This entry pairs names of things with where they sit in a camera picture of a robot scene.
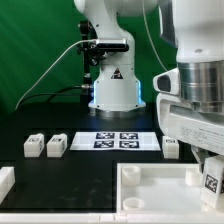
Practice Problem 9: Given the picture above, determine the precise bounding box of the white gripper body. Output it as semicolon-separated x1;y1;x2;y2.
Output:
156;93;224;156

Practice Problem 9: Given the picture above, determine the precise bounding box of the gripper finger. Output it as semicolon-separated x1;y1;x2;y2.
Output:
191;145;209;172

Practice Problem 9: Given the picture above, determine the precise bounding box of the white square table top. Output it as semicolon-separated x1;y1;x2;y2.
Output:
116;163;218;214

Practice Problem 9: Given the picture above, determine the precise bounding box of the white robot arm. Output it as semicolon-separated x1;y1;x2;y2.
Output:
74;0;224;162

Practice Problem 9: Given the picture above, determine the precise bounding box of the white sheet with tags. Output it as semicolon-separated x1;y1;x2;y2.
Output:
70;131;160;151

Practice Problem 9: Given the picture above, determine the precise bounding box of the white obstacle bar left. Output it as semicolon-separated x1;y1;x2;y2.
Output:
0;167;15;204

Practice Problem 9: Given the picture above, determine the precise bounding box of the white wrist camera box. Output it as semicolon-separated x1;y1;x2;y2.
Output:
153;68;181;99

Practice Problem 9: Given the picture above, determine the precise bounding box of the black cable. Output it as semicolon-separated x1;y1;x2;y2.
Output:
16;84;94;109

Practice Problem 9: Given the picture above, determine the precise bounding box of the silver camera on stand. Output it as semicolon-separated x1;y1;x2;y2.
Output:
96;38;129;52

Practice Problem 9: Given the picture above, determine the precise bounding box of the black camera stand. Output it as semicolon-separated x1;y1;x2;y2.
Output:
77;20;99;84

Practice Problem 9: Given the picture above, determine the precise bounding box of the white camera cable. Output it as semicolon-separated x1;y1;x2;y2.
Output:
14;38;98;111

